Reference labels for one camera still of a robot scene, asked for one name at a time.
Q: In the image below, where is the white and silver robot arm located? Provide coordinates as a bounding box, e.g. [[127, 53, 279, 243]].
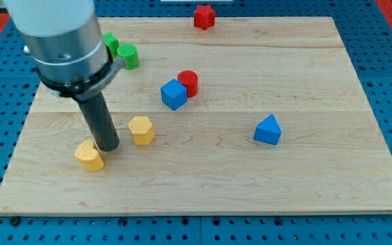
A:
[[4, 0, 126, 152]]

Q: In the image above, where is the yellow hexagon block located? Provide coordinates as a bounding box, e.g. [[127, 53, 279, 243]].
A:
[[128, 116, 155, 146]]

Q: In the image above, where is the green cylinder block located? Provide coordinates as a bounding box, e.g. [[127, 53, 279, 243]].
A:
[[117, 44, 140, 70]]

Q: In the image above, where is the wooden board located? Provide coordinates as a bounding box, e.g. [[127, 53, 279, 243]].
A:
[[0, 17, 392, 216]]

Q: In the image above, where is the red cylinder block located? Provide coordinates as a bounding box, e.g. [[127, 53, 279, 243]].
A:
[[177, 70, 199, 98]]

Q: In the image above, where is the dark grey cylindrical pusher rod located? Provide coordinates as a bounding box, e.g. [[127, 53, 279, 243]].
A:
[[76, 93, 120, 152]]

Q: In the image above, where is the blue cube block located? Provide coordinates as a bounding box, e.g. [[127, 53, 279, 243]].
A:
[[161, 79, 187, 110]]

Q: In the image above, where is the green star block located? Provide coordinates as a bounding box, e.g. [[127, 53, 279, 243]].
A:
[[103, 32, 119, 57]]

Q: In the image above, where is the yellow heart block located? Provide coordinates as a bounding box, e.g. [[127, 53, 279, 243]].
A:
[[74, 140, 105, 172]]

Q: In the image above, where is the blue triangle block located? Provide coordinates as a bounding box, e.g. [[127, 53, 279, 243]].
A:
[[253, 114, 282, 145]]

